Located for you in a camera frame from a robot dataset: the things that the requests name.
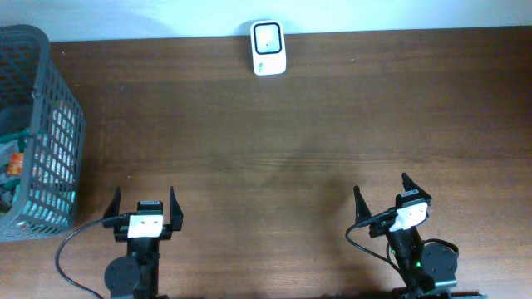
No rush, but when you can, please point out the orange tissue packet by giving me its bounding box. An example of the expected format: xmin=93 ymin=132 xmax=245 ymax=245
xmin=7 ymin=153 xmax=24 ymax=176

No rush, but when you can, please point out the green 3M package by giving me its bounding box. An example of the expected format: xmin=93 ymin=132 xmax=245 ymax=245
xmin=1 ymin=129 xmax=28 ymax=213

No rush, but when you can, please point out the white barcode scanner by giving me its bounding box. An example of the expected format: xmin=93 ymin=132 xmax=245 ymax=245
xmin=249 ymin=20 xmax=287 ymax=76

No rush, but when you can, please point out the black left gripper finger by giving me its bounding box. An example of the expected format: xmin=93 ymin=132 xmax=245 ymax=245
xmin=170 ymin=187 xmax=184 ymax=231
xmin=102 ymin=187 xmax=121 ymax=227

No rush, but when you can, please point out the black cable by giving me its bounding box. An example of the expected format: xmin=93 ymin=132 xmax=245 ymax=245
xmin=344 ymin=208 xmax=461 ymax=273
xmin=54 ymin=214 xmax=130 ymax=299

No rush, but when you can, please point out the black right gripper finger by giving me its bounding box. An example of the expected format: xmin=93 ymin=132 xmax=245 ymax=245
xmin=401 ymin=173 xmax=432 ymax=203
xmin=353 ymin=185 xmax=372 ymax=227

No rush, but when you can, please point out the left black cable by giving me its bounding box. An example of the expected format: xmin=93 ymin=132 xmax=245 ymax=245
xmin=54 ymin=214 xmax=130 ymax=299

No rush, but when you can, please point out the grey plastic mesh basket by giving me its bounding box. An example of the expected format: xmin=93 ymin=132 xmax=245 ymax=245
xmin=1 ymin=25 xmax=85 ymax=243

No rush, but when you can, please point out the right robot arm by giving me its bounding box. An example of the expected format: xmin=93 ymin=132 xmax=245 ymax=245
xmin=345 ymin=173 xmax=484 ymax=299

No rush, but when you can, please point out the right black cable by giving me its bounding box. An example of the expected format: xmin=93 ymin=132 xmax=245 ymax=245
xmin=344 ymin=208 xmax=461 ymax=273

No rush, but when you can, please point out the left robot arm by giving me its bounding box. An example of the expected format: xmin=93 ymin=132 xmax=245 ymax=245
xmin=103 ymin=189 xmax=184 ymax=299

